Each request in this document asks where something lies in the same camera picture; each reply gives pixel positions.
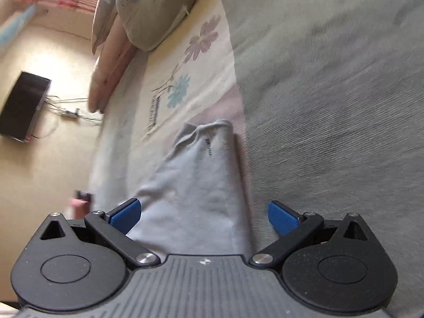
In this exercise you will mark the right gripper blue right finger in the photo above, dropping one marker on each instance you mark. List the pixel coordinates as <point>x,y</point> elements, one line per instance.
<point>293,228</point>

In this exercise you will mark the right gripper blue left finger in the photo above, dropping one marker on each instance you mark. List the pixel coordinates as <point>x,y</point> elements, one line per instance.
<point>110,229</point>

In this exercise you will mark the light grey garment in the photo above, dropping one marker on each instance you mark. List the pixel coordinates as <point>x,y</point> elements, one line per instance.
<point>194,201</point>

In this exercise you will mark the patchwork floral bed sheet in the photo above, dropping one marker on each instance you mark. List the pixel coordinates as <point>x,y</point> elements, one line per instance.
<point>326,102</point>

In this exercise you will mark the folded pink quilt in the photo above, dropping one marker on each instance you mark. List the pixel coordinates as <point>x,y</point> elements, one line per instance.
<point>116,53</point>

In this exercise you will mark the grey cat face cushion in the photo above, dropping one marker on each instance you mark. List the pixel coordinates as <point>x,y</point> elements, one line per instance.
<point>148,22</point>

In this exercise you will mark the white power strip with cables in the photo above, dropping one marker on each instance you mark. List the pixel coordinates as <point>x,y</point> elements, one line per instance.
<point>55,110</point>

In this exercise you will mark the black wall television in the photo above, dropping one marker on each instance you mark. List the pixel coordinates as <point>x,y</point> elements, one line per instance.
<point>21,109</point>

